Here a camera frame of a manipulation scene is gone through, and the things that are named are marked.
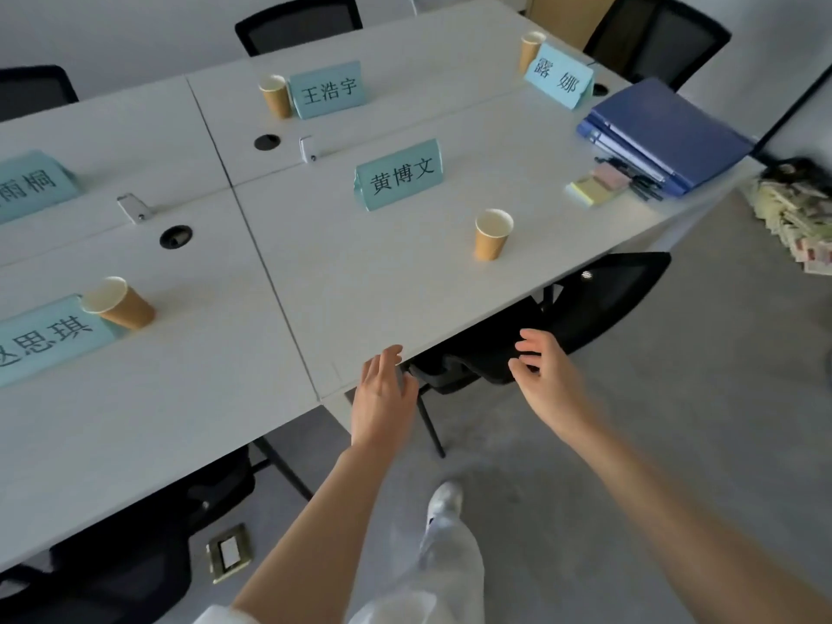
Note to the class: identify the person's left hand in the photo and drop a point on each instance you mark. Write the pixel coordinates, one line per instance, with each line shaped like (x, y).
(380, 409)

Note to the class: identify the person's right hand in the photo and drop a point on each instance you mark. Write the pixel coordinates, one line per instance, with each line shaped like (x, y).
(556, 389)

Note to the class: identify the person's left thumb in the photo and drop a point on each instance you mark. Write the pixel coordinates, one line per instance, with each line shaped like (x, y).
(409, 388)

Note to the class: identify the person's right thumb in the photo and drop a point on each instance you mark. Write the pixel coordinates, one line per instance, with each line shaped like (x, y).
(523, 373)

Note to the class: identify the person's left forearm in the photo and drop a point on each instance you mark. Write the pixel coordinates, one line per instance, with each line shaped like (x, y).
(312, 532)

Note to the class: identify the person's right forearm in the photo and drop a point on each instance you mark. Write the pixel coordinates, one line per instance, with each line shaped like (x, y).
(682, 513)

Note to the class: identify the black mesh office chair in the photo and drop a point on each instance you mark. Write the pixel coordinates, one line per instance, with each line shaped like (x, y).
(32, 90)
(130, 552)
(604, 292)
(669, 38)
(296, 22)

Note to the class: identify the person's white shoe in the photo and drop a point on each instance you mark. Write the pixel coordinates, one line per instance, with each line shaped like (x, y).
(445, 503)

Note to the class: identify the brown paper cup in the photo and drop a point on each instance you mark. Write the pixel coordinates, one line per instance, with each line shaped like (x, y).
(277, 97)
(123, 308)
(491, 240)
(529, 51)

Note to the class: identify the black table leg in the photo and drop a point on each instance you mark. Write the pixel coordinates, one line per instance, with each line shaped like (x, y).
(283, 469)

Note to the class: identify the person's white trousers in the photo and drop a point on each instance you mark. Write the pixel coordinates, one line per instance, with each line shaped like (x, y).
(442, 571)

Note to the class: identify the yellow sticky note pad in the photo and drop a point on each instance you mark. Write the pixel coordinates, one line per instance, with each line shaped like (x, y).
(590, 191)

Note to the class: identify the light blue name card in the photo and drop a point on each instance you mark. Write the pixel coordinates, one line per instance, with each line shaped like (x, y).
(32, 185)
(328, 90)
(52, 341)
(400, 175)
(559, 77)

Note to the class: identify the pink sticky note pad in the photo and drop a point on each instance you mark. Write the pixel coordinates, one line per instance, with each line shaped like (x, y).
(612, 175)

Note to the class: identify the bunch of black pens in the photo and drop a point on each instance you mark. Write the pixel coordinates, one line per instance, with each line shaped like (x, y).
(640, 185)

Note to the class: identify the brass floor socket box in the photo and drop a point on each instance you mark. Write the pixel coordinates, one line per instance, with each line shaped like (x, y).
(229, 553)

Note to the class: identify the large blue file folder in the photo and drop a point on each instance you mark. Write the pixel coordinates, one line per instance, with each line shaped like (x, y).
(676, 129)

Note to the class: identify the pile of papers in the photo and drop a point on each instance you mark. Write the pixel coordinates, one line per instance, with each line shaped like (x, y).
(796, 220)

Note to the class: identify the wooden door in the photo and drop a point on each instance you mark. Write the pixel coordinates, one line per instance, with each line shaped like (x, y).
(572, 16)

